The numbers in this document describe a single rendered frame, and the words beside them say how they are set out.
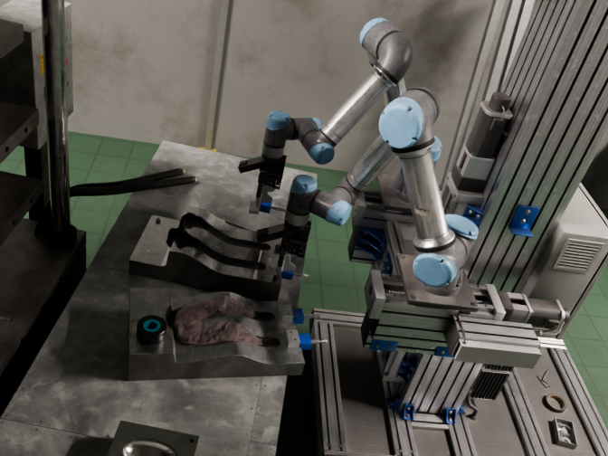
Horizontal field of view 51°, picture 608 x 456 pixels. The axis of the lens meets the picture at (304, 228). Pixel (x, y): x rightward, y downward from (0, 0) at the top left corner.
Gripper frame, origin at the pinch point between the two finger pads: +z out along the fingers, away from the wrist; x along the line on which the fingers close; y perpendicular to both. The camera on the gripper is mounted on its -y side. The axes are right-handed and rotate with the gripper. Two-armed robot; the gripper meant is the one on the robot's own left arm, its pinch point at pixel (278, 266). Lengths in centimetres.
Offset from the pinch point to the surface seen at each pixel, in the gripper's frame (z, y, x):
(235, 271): 2.0, -13.4, -4.7
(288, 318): 3.2, 6.1, -19.6
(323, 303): 90, 29, 87
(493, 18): -41, 90, 202
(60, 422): 10, -47, -66
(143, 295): -0.6, -37.5, -26.7
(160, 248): 4.4, -40.0, 1.9
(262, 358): 4.4, 0.8, -36.9
